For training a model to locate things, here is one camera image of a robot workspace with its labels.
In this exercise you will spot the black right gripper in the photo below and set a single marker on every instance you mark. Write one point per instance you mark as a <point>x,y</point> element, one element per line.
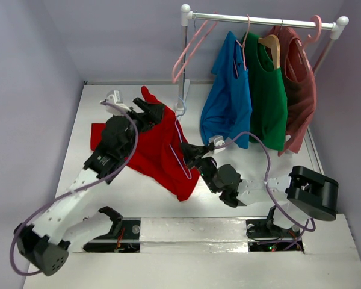
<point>199,158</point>

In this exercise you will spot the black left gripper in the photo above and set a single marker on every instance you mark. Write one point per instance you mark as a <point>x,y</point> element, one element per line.
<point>151,115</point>

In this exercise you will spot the light blue wire hanger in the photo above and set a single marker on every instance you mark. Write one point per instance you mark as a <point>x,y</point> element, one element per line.
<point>180,111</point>

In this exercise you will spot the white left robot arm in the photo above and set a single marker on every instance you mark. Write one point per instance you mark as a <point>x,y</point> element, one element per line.
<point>64,226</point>

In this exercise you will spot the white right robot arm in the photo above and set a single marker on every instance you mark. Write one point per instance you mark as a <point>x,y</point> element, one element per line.
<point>301,195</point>

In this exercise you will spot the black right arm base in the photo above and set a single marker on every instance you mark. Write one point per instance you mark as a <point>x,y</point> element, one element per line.
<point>264,236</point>

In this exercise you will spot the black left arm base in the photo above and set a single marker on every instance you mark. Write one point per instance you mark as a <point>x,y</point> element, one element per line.
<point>123,236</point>

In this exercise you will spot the blue t-shirt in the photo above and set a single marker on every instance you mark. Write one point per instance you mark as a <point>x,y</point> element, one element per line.
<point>227,110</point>

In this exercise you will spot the green t-shirt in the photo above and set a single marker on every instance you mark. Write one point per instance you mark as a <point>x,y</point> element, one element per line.
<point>268,96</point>

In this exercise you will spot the wooden hanger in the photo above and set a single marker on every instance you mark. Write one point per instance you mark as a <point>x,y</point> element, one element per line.
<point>271,41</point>

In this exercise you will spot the dusty red t-shirt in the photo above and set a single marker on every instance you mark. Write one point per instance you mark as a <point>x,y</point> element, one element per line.
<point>300,87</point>

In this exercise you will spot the thick pink plastic hanger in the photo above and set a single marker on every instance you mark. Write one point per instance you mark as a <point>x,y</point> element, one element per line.
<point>314,30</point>

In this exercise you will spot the white and chrome clothes rack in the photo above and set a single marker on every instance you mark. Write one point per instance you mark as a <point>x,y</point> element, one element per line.
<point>335,29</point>

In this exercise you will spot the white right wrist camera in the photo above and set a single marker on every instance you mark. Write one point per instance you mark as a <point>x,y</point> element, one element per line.
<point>218,142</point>

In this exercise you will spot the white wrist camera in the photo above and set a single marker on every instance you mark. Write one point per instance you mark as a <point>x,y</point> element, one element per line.
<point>114,100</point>
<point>218,142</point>

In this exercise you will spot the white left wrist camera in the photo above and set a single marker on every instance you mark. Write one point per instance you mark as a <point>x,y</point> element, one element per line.
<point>114,100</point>

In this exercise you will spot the thin pink wire hanger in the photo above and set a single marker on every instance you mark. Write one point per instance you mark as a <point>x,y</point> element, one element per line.
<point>243,41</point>

